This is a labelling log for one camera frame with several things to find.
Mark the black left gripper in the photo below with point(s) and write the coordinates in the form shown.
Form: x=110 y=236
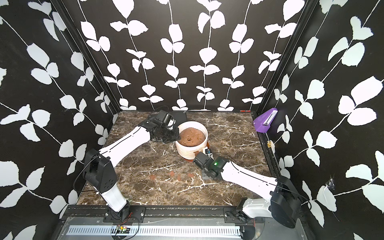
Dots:
x=176 y=135

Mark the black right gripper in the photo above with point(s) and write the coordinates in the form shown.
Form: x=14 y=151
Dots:
x=204 y=176

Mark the white ceramic pot with mud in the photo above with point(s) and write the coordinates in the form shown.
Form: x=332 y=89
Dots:
x=194 y=138

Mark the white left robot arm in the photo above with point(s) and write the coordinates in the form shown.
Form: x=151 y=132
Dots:
x=99 y=169

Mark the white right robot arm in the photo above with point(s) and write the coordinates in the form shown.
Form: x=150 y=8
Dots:
x=279 y=200

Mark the black hard case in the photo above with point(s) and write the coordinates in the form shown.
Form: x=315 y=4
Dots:
x=179 y=117

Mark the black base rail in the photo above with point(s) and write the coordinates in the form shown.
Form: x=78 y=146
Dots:
x=102 y=215

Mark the white perforated cable strip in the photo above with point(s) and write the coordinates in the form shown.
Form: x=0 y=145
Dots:
x=161 y=231

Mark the purple wall bracket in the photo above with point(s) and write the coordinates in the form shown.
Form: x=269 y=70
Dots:
x=263 y=122

